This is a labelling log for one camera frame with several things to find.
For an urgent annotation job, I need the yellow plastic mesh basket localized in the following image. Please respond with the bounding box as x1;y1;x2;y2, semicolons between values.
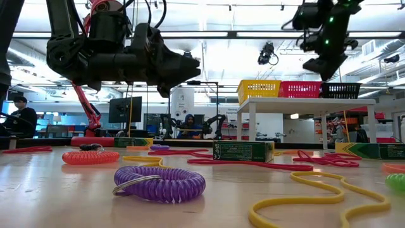
236;79;282;105

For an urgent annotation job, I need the green spiral wrist coil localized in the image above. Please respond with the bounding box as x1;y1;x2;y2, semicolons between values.
385;173;405;193

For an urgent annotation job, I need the black spiral wrist coil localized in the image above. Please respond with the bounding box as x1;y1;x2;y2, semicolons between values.
78;143;104;152

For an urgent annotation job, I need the black aluminium table frame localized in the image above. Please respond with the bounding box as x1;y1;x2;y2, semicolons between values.
0;136;405;150

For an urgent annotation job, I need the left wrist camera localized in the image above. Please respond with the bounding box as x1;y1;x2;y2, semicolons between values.
88;11;129;54

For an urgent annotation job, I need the long red rubber band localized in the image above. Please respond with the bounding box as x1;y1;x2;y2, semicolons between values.
186;158;315;172

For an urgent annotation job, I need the Crayola crayon box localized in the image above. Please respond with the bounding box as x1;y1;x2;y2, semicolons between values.
113;137;154;148
334;142;405;160
212;140;275;163

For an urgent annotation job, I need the orange spiral wrist coil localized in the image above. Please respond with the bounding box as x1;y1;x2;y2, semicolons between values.
61;149;122;166

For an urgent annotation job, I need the black plastic mesh basket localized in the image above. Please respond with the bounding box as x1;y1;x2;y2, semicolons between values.
319;82;362;99

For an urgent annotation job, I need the black metal gantry frame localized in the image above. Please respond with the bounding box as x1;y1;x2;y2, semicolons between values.
186;80;220;140

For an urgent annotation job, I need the black ceiling fixture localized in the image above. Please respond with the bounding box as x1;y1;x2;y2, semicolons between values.
383;53;401;64

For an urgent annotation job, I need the white perforated metal shelf riser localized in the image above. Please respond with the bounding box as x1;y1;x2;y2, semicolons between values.
236;97;378;155

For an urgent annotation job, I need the red bin shelf rack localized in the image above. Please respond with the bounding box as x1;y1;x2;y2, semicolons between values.
347;106;396;144

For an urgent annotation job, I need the long yellow rubber band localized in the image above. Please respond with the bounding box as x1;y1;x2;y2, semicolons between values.
248;170;392;228

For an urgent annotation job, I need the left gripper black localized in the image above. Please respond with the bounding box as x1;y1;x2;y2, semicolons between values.
90;23;202;98

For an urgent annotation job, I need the red plastic mesh basket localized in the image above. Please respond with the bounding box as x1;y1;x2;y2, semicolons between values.
277;80;323;99

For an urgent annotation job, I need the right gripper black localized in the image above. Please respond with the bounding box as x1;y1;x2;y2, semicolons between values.
300;33;358;82

